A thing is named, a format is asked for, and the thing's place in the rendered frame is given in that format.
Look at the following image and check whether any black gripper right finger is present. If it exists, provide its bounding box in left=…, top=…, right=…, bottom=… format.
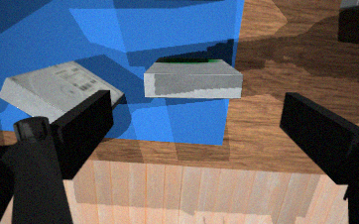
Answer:
left=280, top=92, right=359, bottom=224

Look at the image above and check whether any grey hard drive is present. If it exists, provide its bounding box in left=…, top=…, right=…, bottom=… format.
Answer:
left=0, top=60, right=124, bottom=124
left=144, top=57, right=243, bottom=99

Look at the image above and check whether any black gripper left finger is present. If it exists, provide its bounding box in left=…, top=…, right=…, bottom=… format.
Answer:
left=0, top=90, right=114, bottom=224

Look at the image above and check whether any blue flat mat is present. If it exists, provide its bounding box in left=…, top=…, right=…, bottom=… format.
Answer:
left=0, top=0, right=244, bottom=146

